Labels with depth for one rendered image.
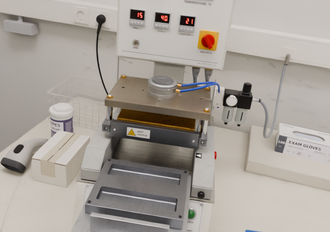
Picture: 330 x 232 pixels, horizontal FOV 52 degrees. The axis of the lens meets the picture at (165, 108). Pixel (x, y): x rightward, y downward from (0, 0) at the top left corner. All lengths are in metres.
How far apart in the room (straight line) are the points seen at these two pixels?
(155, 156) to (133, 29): 0.38
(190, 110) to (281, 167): 0.55
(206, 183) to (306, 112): 0.81
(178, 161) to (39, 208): 0.43
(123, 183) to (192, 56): 0.45
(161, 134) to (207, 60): 0.29
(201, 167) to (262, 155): 0.53
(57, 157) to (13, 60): 0.89
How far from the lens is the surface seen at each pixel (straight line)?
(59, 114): 1.28
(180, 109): 0.84
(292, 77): 1.48
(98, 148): 0.87
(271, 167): 1.29
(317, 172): 1.34
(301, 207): 1.23
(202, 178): 0.84
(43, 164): 1.13
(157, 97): 0.89
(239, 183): 1.24
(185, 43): 1.01
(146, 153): 0.98
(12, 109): 2.05
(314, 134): 1.45
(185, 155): 0.99
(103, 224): 0.68
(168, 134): 0.86
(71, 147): 1.17
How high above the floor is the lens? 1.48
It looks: 26 degrees down
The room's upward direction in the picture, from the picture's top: 6 degrees clockwise
